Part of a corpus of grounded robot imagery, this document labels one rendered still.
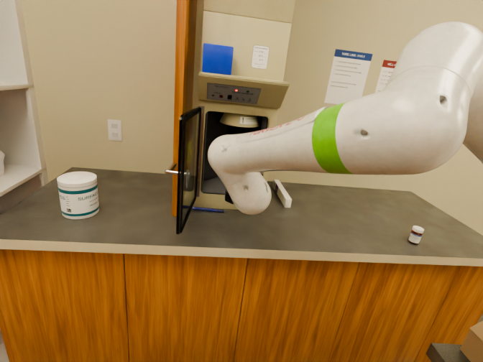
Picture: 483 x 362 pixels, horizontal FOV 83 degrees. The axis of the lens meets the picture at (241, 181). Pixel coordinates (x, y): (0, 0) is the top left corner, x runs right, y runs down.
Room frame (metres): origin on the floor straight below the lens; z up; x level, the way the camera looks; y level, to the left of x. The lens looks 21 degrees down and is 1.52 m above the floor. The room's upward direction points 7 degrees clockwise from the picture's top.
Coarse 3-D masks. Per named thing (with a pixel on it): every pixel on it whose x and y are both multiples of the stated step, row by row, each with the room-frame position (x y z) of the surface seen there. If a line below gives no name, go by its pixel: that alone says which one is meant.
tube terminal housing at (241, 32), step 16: (208, 16) 1.10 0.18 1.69; (224, 16) 1.11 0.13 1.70; (240, 16) 1.12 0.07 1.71; (208, 32) 1.10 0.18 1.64; (224, 32) 1.11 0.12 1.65; (240, 32) 1.12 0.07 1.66; (256, 32) 1.13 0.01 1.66; (272, 32) 1.14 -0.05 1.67; (288, 32) 1.14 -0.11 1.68; (240, 48) 1.12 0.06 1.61; (272, 48) 1.14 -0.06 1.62; (240, 64) 1.12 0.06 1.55; (272, 64) 1.14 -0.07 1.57; (240, 112) 1.12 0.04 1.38; (256, 112) 1.13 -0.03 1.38; (272, 112) 1.14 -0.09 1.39; (224, 208) 1.12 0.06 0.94
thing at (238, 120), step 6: (228, 114) 1.17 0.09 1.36; (234, 114) 1.16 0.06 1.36; (240, 114) 1.16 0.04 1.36; (246, 114) 1.16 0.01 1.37; (222, 120) 1.18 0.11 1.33; (228, 120) 1.16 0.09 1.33; (234, 120) 1.15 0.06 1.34; (240, 120) 1.15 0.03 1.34; (246, 120) 1.15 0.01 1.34; (252, 120) 1.17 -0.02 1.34; (240, 126) 1.14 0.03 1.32; (246, 126) 1.14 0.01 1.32; (252, 126) 1.16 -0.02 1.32
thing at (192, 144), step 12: (180, 120) 0.78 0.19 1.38; (192, 120) 0.93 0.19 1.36; (180, 132) 0.78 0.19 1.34; (192, 132) 0.94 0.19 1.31; (180, 144) 0.78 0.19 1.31; (192, 144) 0.95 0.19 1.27; (180, 156) 0.78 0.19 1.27; (192, 156) 0.96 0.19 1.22; (192, 168) 0.97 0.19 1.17; (192, 180) 0.98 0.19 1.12; (192, 192) 0.99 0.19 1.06
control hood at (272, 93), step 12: (204, 84) 1.02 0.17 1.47; (228, 84) 1.02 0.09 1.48; (240, 84) 1.02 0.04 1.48; (252, 84) 1.02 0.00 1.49; (264, 84) 1.02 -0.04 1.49; (276, 84) 1.03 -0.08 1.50; (288, 84) 1.03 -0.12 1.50; (204, 96) 1.06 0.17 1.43; (264, 96) 1.07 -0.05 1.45; (276, 96) 1.07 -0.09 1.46
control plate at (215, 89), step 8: (208, 88) 1.03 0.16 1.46; (216, 88) 1.03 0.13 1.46; (224, 88) 1.04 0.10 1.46; (232, 88) 1.04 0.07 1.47; (240, 88) 1.04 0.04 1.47; (248, 88) 1.04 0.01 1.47; (256, 88) 1.04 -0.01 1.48; (208, 96) 1.06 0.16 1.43; (216, 96) 1.06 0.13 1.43; (224, 96) 1.06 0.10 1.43; (232, 96) 1.07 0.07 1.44; (240, 96) 1.07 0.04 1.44; (248, 96) 1.07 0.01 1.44; (256, 96) 1.07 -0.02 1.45
